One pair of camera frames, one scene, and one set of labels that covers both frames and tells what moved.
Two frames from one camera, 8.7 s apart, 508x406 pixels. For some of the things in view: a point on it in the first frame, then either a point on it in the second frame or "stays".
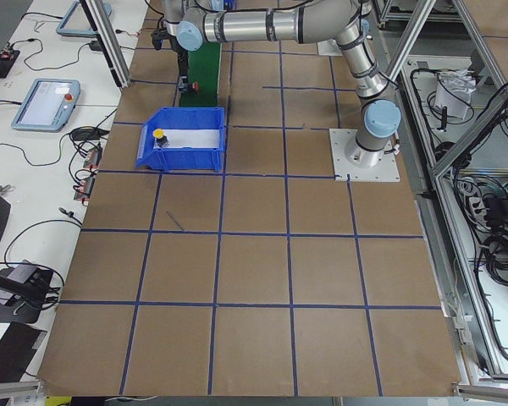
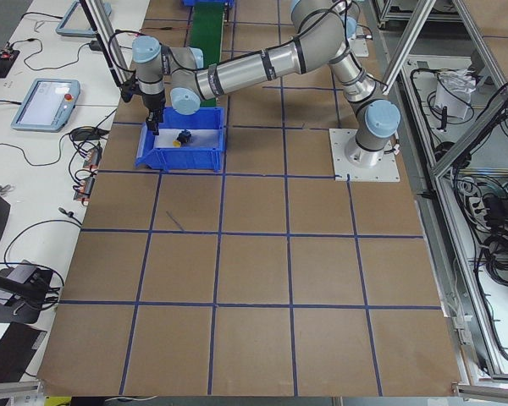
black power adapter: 95,46 stays
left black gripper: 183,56 → 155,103
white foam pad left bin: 190,138 stays
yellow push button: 161,138 → 183,138
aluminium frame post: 111,44 stays
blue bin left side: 174,158 stays
